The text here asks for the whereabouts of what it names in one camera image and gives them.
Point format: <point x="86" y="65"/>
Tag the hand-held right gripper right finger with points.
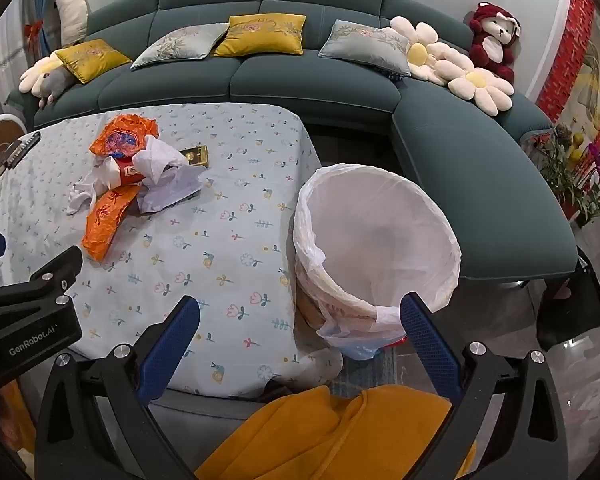
<point x="427" y="345"/>

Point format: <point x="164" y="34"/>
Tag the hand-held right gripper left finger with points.
<point x="172" y="340"/>

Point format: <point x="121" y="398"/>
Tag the red box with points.
<point x="130" y="172"/>

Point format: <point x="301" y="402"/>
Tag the bin with white liner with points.
<point x="380" y="220"/>

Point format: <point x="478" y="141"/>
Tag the black ridged tool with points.
<point x="22" y="147"/>

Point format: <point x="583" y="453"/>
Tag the white round fan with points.
<point x="0" y="132"/>

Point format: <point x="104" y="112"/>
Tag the black bag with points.
<point x="570" y="310"/>

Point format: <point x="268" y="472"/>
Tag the white paper sheet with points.
<point x="175" y="191"/>

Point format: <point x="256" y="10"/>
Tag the yellow cloth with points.
<point x="305" y="440"/>

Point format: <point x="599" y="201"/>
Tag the floral printed tablecloth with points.
<point x="220" y="185"/>

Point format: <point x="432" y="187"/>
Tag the teal sofa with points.
<point x="455" y="170"/>

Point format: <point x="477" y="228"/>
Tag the white flower cushion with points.
<point x="417" y="52"/>
<point x="32" y="75"/>
<point x="475" y="80"/>

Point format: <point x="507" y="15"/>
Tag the gold box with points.
<point x="196" y="156"/>

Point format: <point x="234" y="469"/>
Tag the green potted plant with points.
<point x="562" y="175"/>

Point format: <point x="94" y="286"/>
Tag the yellow embroidered cushion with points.
<point x="90" y="57"/>
<point x="260" y="35"/>

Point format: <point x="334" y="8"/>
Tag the red ribbon bow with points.
<point x="34" y="29"/>

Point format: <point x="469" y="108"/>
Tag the blue curtain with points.
<point x="40" y="5"/>

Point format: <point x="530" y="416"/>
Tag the long white plush toy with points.
<point x="72" y="10"/>

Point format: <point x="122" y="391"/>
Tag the grey embroidered cushion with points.
<point x="180" y="45"/>
<point x="362" y="42"/>

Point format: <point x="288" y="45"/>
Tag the red bear plush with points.
<point x="485" y="50"/>

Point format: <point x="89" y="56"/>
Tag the red wall decoration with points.
<point x="565" y="50"/>

